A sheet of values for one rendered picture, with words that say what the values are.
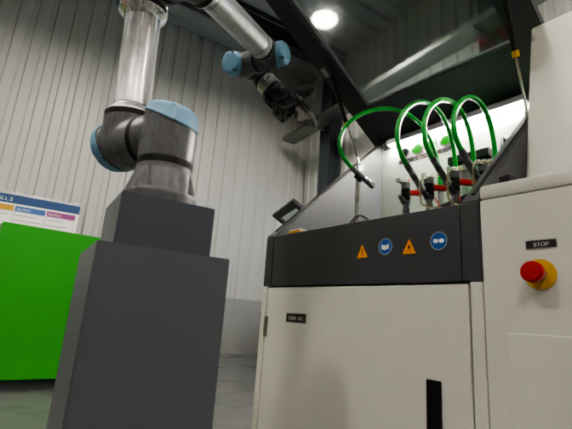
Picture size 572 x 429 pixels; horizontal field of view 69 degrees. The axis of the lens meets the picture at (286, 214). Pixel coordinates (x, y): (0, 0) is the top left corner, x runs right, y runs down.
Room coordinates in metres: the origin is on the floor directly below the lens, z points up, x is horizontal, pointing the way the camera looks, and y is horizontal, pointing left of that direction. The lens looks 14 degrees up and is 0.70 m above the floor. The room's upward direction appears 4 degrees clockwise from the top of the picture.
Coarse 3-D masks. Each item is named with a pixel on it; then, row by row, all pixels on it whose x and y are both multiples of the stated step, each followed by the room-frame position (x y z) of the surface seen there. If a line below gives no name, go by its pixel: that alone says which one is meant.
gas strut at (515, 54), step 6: (504, 0) 0.95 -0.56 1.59; (504, 6) 0.96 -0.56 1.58; (504, 12) 0.97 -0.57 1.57; (510, 12) 0.96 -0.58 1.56; (510, 18) 0.97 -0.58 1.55; (510, 24) 0.97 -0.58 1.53; (510, 30) 0.98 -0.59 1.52; (510, 36) 0.99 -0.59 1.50; (510, 42) 0.99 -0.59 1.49; (516, 42) 0.99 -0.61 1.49; (516, 48) 0.99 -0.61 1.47; (516, 54) 1.00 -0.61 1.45; (516, 60) 1.01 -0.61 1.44; (522, 84) 1.03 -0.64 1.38; (522, 90) 1.03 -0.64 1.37
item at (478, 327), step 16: (480, 288) 0.78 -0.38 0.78; (480, 304) 0.78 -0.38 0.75; (480, 320) 0.78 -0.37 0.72; (480, 336) 0.79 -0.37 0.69; (480, 352) 0.79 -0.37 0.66; (256, 368) 1.33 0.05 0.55; (480, 368) 0.79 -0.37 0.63; (256, 384) 1.32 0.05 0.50; (480, 384) 0.79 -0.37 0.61; (256, 400) 1.31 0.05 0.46; (480, 400) 0.79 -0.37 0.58; (256, 416) 1.31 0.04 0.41; (480, 416) 0.79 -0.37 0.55
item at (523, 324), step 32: (544, 32) 0.97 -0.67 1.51; (544, 64) 0.95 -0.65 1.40; (544, 96) 0.93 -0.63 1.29; (544, 128) 0.92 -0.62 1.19; (544, 160) 0.90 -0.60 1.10; (544, 192) 0.69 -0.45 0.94; (512, 224) 0.73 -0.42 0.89; (544, 224) 0.69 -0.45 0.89; (512, 256) 0.73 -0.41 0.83; (544, 256) 0.69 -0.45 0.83; (512, 288) 0.74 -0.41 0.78; (512, 320) 0.74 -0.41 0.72; (544, 320) 0.70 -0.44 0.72; (512, 352) 0.74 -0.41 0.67; (544, 352) 0.70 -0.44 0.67; (512, 384) 0.74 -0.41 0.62; (544, 384) 0.70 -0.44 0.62; (512, 416) 0.75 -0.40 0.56; (544, 416) 0.71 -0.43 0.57
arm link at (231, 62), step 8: (224, 56) 1.18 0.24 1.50; (232, 56) 1.16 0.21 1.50; (240, 56) 1.16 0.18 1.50; (248, 56) 1.16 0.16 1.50; (224, 64) 1.18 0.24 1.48; (232, 64) 1.17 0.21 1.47; (240, 64) 1.17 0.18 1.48; (248, 64) 1.17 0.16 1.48; (232, 72) 1.18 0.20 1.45; (240, 72) 1.20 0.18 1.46; (248, 72) 1.20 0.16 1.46; (256, 72) 1.20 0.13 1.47; (248, 80) 1.27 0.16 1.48
